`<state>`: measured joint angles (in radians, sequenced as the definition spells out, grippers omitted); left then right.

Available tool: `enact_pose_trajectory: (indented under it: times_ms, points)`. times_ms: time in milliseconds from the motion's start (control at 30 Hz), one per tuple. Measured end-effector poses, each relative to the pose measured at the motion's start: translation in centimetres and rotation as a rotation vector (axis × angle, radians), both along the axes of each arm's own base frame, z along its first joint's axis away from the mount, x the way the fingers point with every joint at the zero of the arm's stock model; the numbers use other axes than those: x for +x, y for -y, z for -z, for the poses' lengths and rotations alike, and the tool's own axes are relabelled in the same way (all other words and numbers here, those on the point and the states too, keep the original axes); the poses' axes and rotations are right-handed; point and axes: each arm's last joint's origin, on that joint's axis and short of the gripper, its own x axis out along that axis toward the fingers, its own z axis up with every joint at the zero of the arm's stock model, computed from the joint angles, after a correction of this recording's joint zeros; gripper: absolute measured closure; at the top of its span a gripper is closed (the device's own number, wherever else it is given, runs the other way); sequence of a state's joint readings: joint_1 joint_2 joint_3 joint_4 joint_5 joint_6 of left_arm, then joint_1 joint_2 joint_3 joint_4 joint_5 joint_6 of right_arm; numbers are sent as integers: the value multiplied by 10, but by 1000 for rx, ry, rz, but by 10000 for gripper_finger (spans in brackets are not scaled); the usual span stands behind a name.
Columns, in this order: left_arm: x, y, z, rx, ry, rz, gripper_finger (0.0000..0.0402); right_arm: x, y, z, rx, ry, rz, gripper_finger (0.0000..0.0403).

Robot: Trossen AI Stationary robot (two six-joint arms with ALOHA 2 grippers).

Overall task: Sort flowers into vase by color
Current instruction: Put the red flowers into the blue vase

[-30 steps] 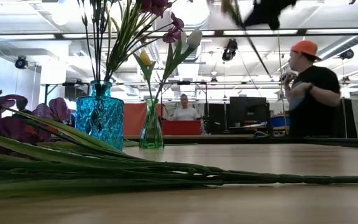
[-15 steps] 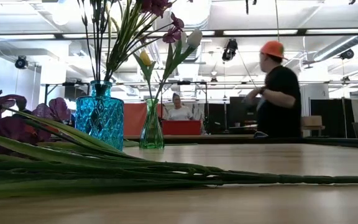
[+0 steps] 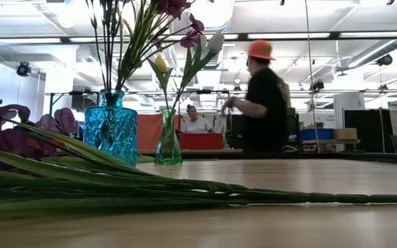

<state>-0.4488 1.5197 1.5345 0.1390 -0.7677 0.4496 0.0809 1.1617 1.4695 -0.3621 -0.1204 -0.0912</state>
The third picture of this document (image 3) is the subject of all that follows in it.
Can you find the large black monitor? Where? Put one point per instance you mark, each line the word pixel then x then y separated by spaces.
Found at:
pixel 293 120

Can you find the brown cardboard box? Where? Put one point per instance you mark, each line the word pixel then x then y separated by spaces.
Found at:
pixel 345 133

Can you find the person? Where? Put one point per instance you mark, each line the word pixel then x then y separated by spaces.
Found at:
pixel 265 110
pixel 196 125

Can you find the yellow artificial tulip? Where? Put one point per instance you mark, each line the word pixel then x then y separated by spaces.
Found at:
pixel 160 64

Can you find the orange partition panel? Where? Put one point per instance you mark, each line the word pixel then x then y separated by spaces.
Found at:
pixel 149 131

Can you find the wooden shelf board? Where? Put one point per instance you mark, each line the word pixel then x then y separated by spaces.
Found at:
pixel 329 141

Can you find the blue textured glass vase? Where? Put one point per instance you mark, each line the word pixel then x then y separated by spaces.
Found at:
pixel 110 131

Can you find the purple artificial flower bunch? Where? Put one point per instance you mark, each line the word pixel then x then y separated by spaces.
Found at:
pixel 190 39
pixel 115 196

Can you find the white ventilation duct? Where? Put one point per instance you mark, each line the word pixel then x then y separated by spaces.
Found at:
pixel 215 13

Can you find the green glass vase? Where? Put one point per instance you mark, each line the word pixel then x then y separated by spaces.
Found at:
pixel 168 144

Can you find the black background rig frame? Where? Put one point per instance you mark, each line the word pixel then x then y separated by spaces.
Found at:
pixel 357 91

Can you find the black partition panel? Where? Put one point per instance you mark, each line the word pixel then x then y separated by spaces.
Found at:
pixel 367 129

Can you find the black hanging camera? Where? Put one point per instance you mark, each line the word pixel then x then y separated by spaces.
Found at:
pixel 23 69
pixel 317 85
pixel 385 60

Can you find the white pillar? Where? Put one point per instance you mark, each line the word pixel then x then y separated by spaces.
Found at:
pixel 348 103

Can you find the thin hanging pole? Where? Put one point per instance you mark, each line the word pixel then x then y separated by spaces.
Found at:
pixel 309 51

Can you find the blue plastic bin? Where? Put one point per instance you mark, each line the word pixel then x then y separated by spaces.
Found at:
pixel 317 134

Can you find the orange cap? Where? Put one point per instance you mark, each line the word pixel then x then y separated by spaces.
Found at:
pixel 260 50

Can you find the black overhead crossbar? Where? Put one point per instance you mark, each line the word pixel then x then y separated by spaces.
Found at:
pixel 288 35

